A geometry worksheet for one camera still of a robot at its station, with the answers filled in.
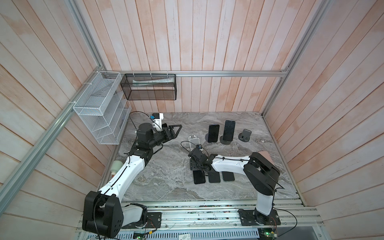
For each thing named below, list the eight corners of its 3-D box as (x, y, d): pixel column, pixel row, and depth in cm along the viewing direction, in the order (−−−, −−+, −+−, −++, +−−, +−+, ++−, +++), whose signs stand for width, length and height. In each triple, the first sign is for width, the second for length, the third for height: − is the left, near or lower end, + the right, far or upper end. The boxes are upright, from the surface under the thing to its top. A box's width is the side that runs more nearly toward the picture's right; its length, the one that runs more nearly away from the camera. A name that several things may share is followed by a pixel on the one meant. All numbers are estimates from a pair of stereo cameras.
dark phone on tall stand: (221, 143, 106) (225, 130, 95) (222, 132, 112) (225, 119, 101) (230, 144, 105) (235, 131, 94) (230, 133, 111) (235, 120, 100)
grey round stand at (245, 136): (237, 140, 108) (240, 133, 101) (238, 134, 111) (241, 128, 105) (247, 142, 106) (251, 136, 100) (248, 137, 109) (251, 130, 103)
